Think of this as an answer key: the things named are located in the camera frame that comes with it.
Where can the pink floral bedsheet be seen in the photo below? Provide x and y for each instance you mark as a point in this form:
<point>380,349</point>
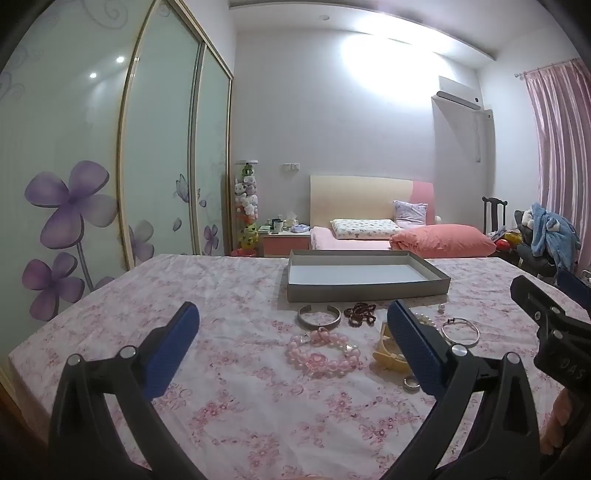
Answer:
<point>240,415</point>

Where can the beige and pink headboard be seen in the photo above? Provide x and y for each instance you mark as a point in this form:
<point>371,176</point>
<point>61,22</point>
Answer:
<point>355,198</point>

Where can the pink nightstand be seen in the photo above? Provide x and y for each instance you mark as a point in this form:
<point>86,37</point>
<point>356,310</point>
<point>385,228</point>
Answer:
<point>284,244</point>

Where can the black chair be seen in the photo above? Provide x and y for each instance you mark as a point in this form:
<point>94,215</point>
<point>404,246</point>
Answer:
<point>526,256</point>

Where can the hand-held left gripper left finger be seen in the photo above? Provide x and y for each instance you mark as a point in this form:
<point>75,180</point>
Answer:
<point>171,348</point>

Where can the floral glass wardrobe door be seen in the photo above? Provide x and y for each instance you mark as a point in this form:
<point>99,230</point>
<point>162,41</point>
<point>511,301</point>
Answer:
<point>161,138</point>
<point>212,152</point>
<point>60,138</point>

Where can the pink mattress sheet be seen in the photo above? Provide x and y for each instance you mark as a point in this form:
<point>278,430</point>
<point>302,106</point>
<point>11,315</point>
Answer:
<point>328,240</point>

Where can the coral pink pillow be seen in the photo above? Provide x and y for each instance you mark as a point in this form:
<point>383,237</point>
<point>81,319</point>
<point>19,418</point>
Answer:
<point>443,240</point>

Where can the blue garment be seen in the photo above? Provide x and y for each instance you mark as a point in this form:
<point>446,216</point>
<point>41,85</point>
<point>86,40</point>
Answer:
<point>551,230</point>

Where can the grey shallow cardboard tray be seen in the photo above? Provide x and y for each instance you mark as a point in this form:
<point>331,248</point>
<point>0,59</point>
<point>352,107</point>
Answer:
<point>364,277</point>

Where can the curtain rod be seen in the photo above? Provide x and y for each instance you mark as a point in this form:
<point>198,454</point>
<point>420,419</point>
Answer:
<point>547,68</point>

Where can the tissue box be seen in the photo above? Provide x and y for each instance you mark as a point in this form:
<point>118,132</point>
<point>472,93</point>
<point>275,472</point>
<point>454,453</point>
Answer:
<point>292,221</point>

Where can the white air conditioner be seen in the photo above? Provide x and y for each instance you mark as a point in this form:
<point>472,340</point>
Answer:
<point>457,94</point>

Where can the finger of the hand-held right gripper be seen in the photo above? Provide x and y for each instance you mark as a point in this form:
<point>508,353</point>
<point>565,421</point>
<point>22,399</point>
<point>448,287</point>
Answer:
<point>575,288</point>
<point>542,302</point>

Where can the person's right hand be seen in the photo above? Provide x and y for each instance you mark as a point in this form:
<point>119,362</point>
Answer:
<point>556,420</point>

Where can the wall socket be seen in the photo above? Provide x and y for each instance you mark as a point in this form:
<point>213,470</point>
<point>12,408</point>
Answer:
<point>291,166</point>

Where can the white patterned pillow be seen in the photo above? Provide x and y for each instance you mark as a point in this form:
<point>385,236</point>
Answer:
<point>364,228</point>

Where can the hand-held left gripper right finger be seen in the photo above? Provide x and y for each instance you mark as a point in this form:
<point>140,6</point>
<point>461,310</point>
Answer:
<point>415,346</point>

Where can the red and yellow toys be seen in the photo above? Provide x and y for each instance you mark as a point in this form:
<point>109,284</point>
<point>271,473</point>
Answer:
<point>508,240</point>

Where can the thin silver bangle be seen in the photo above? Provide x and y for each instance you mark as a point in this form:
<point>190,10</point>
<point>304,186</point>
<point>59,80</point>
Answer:
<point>475,333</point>

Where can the pink curtain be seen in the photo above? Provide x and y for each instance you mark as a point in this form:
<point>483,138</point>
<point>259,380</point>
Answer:
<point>563,147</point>

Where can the lilac pillow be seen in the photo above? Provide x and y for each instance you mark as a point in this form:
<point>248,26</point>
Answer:
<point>410,213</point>

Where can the plush toy tower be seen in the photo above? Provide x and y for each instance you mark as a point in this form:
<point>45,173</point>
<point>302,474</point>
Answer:
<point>247,207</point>

